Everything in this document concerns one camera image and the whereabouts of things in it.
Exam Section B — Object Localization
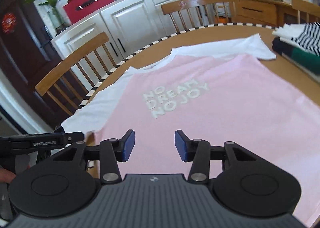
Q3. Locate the green plant in vase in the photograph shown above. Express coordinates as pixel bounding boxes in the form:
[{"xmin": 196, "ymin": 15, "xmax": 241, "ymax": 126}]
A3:
[{"xmin": 25, "ymin": 0, "xmax": 70, "ymax": 31}]

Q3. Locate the black white striped shirt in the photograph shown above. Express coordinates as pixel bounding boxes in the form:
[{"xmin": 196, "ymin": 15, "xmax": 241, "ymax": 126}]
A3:
[{"xmin": 272, "ymin": 22, "xmax": 320, "ymax": 56}]

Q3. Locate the red door ornament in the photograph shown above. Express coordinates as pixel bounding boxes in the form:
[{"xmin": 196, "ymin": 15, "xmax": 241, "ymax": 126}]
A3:
[{"xmin": 1, "ymin": 13, "xmax": 17, "ymax": 34}]

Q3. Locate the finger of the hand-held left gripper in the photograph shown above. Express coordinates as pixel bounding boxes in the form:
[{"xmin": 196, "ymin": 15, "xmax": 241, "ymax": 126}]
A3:
[{"xmin": 64, "ymin": 132, "xmax": 85, "ymax": 147}]

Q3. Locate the white sideboard cabinet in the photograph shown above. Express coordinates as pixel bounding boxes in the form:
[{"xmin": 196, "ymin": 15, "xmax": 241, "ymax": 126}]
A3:
[{"xmin": 51, "ymin": 0, "xmax": 225, "ymax": 74}]

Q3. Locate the blue green colour-block sweater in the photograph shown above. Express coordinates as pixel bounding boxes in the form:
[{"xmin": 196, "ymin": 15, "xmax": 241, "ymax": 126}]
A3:
[{"xmin": 272, "ymin": 37, "xmax": 320, "ymax": 76}]

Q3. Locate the plain wooden chair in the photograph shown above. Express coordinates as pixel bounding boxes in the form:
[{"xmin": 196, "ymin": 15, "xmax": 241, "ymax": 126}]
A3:
[{"xmin": 35, "ymin": 32, "xmax": 118, "ymax": 116}]

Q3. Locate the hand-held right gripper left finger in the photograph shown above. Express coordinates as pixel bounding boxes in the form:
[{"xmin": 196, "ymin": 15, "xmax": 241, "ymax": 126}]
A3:
[{"xmin": 52, "ymin": 129, "xmax": 136, "ymax": 185}]

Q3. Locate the pink white-sleeved T-shirt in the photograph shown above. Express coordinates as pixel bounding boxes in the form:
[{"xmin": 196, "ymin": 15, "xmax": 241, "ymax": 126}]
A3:
[{"xmin": 61, "ymin": 33, "xmax": 320, "ymax": 228}]

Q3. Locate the wooden side cabinet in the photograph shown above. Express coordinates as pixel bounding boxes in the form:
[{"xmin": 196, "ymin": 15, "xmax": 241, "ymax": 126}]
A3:
[{"xmin": 235, "ymin": 0, "xmax": 300, "ymax": 26}]

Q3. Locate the red storage box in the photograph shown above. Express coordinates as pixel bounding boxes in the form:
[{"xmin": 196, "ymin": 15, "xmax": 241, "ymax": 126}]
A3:
[{"xmin": 62, "ymin": 0, "xmax": 115, "ymax": 25}]

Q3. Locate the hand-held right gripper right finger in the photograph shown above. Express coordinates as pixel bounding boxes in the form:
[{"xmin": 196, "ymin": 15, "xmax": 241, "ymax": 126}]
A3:
[{"xmin": 174, "ymin": 129, "xmax": 259, "ymax": 185}]

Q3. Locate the person's left hand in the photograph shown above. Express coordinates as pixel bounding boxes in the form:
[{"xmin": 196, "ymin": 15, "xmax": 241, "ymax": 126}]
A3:
[{"xmin": 0, "ymin": 166, "xmax": 17, "ymax": 183}]

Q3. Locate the black door handle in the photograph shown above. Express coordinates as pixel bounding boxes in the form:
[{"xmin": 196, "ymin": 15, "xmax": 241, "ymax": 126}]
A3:
[{"xmin": 37, "ymin": 25, "xmax": 54, "ymax": 49}]

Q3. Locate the wooden chair with sticker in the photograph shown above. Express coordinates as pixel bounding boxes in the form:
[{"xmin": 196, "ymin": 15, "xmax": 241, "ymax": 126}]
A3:
[{"xmin": 161, "ymin": 0, "xmax": 240, "ymax": 32}]

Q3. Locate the dark brown door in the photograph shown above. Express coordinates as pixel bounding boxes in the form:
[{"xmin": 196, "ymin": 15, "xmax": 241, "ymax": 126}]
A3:
[{"xmin": 0, "ymin": 0, "xmax": 83, "ymax": 126}]

